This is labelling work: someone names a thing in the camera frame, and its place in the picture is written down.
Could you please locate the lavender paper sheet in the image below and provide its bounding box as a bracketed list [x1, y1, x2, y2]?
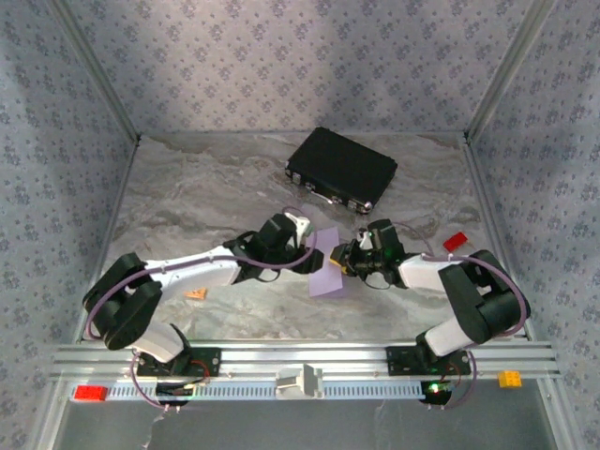
[307, 226, 349, 299]

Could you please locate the small red block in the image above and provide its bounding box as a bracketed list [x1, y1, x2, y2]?
[442, 232, 471, 252]

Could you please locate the black hard case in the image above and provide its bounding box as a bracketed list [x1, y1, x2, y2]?
[284, 126, 399, 216]

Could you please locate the black controller board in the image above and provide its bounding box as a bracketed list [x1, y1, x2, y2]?
[420, 380, 455, 405]
[155, 382, 197, 400]

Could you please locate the red toy brick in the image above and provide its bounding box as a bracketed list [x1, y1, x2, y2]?
[73, 384, 109, 403]

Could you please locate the aluminium rail frame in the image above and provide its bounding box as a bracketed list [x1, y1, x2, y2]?
[46, 340, 563, 382]

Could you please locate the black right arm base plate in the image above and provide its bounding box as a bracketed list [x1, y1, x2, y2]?
[384, 345, 473, 377]

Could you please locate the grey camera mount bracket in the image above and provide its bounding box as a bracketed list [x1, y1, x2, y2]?
[275, 363, 324, 399]

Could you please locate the aluminium table side rail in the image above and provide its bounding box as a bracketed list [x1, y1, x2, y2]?
[462, 138, 536, 341]
[73, 138, 142, 344]

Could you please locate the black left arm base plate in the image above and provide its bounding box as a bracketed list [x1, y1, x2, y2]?
[135, 347, 222, 379]

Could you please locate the white slotted cable duct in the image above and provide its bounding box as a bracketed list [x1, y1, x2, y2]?
[69, 380, 451, 402]

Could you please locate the aluminium corner post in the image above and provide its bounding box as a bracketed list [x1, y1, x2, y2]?
[46, 0, 143, 143]
[462, 0, 560, 143]

